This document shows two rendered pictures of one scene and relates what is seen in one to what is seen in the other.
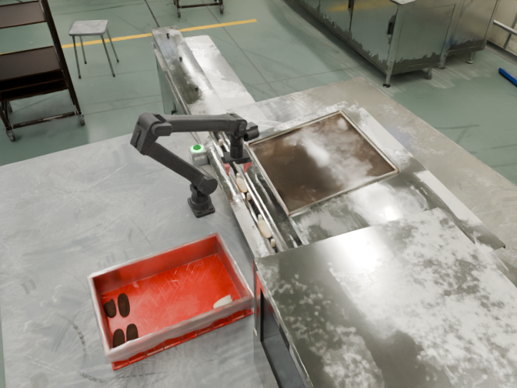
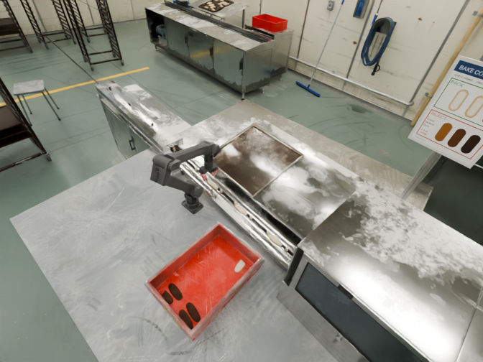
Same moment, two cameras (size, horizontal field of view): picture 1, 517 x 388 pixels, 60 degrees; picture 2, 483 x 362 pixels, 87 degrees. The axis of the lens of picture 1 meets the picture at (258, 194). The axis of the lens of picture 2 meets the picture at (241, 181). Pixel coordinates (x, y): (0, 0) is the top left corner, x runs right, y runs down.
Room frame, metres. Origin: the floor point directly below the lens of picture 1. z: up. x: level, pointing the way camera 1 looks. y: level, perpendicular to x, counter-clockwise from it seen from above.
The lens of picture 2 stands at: (0.33, 0.42, 2.09)
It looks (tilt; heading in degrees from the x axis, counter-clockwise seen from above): 45 degrees down; 334
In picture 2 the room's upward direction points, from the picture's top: 4 degrees clockwise
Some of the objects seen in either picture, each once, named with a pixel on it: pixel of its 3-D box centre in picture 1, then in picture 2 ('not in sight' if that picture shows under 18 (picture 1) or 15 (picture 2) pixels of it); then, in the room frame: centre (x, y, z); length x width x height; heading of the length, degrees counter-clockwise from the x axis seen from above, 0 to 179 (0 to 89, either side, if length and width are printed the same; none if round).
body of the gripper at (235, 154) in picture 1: (236, 151); (208, 164); (1.50, 0.09, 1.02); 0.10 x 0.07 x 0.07; 110
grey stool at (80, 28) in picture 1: (94, 48); (37, 102); (4.34, 1.65, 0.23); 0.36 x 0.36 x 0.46; 7
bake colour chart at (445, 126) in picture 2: not in sight; (464, 115); (0.92, -1.02, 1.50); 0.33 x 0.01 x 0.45; 17
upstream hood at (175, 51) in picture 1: (184, 68); (134, 111); (2.52, 0.45, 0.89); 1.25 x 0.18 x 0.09; 20
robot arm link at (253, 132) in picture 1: (244, 128); (211, 149); (1.53, 0.06, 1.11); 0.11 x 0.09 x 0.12; 129
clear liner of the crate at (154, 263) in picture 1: (171, 294); (207, 274); (0.89, 0.29, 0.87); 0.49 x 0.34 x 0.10; 115
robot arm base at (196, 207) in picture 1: (200, 199); (192, 201); (1.38, 0.24, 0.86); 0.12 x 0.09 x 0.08; 26
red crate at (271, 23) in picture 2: not in sight; (269, 22); (4.72, -2.00, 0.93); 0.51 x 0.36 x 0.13; 24
